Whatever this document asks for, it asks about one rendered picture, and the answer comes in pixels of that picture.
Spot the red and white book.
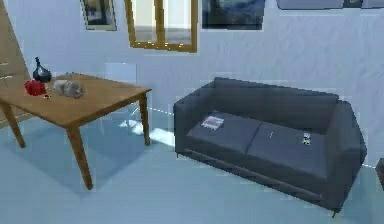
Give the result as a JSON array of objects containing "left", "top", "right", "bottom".
[{"left": 200, "top": 115, "right": 225, "bottom": 130}]

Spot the pale translucent chair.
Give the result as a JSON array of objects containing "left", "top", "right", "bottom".
[{"left": 99, "top": 62, "right": 145, "bottom": 136}]

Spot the dark grey sofa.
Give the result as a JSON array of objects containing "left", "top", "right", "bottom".
[{"left": 172, "top": 76, "right": 368, "bottom": 219}]

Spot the brown wooden table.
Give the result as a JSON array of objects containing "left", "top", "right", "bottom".
[{"left": 0, "top": 72, "right": 153, "bottom": 191}]

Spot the dark framed picture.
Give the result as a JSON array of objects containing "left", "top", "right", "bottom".
[{"left": 201, "top": 0, "right": 267, "bottom": 31}]

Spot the grey crumpled cloth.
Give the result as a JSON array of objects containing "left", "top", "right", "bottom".
[{"left": 53, "top": 79, "right": 86, "bottom": 99}]

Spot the pale framed picture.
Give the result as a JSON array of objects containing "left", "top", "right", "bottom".
[{"left": 79, "top": 0, "right": 118, "bottom": 32}]

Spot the black round vase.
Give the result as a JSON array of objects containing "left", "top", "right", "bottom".
[{"left": 32, "top": 56, "right": 53, "bottom": 84}]

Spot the red box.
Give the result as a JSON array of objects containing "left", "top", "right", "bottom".
[{"left": 24, "top": 79, "right": 48, "bottom": 97}]

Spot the dark furniture corner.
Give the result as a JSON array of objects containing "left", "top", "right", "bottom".
[{"left": 375, "top": 157, "right": 384, "bottom": 191}]

